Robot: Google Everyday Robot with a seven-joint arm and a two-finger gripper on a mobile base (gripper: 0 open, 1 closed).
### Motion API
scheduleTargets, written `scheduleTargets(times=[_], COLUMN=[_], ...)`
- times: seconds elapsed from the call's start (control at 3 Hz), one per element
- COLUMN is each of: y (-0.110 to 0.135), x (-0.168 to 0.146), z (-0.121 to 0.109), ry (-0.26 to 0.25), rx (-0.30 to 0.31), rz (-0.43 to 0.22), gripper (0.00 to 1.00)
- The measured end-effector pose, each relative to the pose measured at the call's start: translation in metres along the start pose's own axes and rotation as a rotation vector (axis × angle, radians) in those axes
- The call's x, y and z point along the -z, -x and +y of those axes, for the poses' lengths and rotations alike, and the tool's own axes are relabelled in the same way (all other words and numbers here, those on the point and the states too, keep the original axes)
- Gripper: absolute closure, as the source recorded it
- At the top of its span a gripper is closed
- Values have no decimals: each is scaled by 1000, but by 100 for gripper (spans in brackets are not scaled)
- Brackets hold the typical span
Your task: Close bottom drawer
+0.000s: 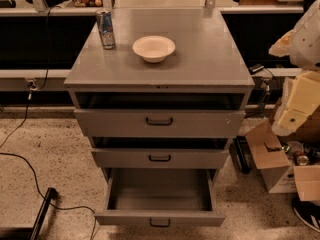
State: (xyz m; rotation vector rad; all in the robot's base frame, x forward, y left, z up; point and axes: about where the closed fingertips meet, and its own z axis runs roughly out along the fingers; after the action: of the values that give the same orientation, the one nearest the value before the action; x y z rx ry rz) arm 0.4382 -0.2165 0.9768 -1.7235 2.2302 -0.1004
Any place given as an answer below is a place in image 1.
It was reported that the black hanging wall cable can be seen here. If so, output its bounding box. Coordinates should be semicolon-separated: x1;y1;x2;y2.
0;5;56;149

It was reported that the black white shoe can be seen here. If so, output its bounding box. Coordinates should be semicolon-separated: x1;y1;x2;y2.
292;197;320;233

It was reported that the grey bottom drawer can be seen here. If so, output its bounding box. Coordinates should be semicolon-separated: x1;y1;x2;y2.
95;168;225;228

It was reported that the black metal floor stand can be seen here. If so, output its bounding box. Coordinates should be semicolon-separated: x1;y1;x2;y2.
0;187;58;240

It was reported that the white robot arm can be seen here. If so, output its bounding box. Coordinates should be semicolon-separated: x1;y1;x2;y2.
269;0;320;136

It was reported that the grey top drawer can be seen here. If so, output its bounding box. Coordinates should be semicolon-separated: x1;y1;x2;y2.
74;109;244;138

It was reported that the black floor cable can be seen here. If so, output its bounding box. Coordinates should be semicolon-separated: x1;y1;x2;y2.
0;151;98;240

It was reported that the grey drawer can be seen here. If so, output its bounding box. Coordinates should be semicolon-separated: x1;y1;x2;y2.
92;148;229;169
74;109;244;138
95;168;225;228

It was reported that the white bowl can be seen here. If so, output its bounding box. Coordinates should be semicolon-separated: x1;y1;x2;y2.
132;36;176;63

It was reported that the grey middle drawer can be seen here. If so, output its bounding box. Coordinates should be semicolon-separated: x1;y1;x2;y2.
92;148;229;169

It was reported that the small black device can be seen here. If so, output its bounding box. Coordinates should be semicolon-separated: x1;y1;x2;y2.
248;64;264;75

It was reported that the open cardboard box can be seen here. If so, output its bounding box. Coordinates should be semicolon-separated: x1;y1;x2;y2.
245;108;320;201

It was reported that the blue silver drink can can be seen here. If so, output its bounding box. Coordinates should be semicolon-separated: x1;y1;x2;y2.
96;9;116;49

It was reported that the grey metal drawer cabinet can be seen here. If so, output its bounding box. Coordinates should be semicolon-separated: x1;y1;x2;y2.
63;7;256;182

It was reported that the red can in box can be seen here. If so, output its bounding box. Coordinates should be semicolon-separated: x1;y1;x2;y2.
293;151;309;166

